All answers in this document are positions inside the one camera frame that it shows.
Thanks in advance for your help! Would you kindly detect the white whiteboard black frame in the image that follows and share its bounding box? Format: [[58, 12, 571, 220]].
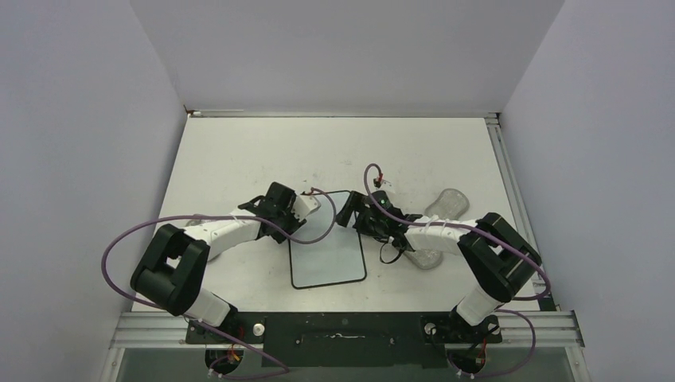
[[288, 190, 367, 290]]

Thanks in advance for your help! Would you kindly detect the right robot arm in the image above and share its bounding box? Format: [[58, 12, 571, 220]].
[[336, 190, 542, 341]]

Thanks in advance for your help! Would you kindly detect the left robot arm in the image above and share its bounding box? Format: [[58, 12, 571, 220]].
[[131, 182, 321, 343]]

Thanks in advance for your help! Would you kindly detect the glittery pad at right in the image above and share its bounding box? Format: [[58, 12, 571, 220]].
[[424, 189, 470, 220]]

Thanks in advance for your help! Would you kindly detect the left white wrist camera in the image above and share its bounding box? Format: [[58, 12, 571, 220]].
[[291, 194, 321, 220]]

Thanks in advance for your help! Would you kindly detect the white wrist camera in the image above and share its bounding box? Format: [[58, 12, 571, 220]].
[[373, 178, 394, 191], [291, 194, 321, 220]]

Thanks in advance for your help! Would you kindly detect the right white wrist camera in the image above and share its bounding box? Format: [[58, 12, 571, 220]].
[[373, 178, 394, 191]]

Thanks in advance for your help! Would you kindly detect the aluminium back rail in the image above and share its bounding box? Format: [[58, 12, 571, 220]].
[[185, 109, 500, 119]]

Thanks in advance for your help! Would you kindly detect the aluminium rail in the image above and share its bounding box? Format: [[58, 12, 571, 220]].
[[185, 109, 500, 119], [485, 112, 552, 299], [110, 311, 585, 349]]

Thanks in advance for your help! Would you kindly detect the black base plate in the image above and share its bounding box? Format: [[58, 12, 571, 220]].
[[185, 310, 503, 369]]

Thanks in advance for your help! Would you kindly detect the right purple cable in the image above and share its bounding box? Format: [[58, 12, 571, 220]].
[[364, 162, 552, 380]]

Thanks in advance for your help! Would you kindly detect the purple cable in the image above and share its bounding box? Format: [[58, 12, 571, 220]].
[[364, 162, 552, 380], [101, 187, 338, 380]]

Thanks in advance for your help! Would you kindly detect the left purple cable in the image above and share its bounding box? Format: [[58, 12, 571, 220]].
[[101, 187, 338, 380]]

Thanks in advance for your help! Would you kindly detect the aluminium right rail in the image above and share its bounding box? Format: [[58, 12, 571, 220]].
[[485, 112, 552, 299]]

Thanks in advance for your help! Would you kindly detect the aluminium front rail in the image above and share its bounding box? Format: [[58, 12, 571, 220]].
[[110, 311, 585, 349]]

